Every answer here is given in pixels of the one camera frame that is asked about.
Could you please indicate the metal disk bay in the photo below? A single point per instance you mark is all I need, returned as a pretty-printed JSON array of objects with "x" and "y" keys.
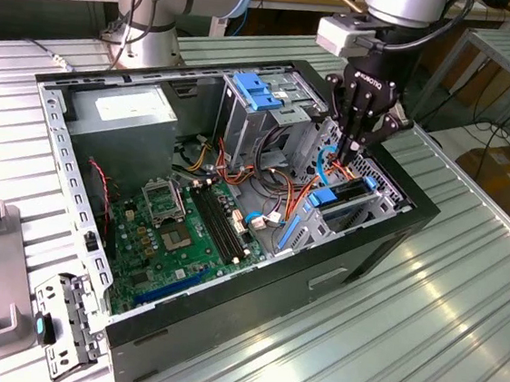
[{"x": 309, "y": 235}]

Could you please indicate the black open PC case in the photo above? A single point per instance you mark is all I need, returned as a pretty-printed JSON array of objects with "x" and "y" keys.
[{"x": 246, "y": 318}]

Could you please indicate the large brown cardboard box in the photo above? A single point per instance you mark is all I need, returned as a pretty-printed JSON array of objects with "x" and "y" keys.
[{"x": 503, "y": 176}]

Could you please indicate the green motherboard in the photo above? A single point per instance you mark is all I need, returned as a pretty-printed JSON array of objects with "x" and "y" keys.
[{"x": 193, "y": 262}]

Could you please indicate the black RAM slot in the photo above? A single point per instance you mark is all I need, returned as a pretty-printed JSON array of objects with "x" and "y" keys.
[
  {"x": 226, "y": 224},
  {"x": 214, "y": 229}
]

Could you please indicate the metal slat side table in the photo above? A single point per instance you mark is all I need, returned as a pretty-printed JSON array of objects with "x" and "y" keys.
[{"x": 507, "y": 49}]

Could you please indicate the blue expansion slot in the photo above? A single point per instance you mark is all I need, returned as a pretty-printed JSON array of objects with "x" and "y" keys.
[{"x": 167, "y": 289}]

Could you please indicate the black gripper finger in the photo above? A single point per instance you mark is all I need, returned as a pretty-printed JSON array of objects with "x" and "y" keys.
[
  {"x": 381, "y": 122},
  {"x": 349, "y": 114}
]

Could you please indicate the grey power supply unit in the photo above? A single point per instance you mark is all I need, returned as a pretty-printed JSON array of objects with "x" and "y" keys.
[{"x": 122, "y": 150}]

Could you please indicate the black desk device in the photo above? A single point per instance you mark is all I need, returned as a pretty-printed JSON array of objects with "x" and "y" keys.
[{"x": 496, "y": 2}]

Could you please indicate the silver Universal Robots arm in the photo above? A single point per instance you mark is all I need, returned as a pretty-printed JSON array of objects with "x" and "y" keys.
[{"x": 147, "y": 43}]

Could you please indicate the metal optical drive cage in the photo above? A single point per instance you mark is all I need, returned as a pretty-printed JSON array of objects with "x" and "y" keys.
[{"x": 243, "y": 130}]

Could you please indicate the metal slot cover bracket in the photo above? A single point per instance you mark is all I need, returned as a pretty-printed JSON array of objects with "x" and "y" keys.
[{"x": 54, "y": 297}]

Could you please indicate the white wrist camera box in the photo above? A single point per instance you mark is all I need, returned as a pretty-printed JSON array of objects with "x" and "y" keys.
[{"x": 340, "y": 35}]

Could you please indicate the black latch with blue tab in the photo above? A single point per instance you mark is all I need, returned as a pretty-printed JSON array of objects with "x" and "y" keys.
[{"x": 40, "y": 328}]

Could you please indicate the hard disk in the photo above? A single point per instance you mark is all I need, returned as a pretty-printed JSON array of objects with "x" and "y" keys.
[{"x": 325, "y": 197}]

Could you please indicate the blue drive cage latch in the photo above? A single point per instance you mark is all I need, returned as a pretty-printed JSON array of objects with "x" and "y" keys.
[{"x": 256, "y": 93}]

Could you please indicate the CPU socket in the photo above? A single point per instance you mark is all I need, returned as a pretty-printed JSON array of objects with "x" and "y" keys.
[{"x": 177, "y": 237}]

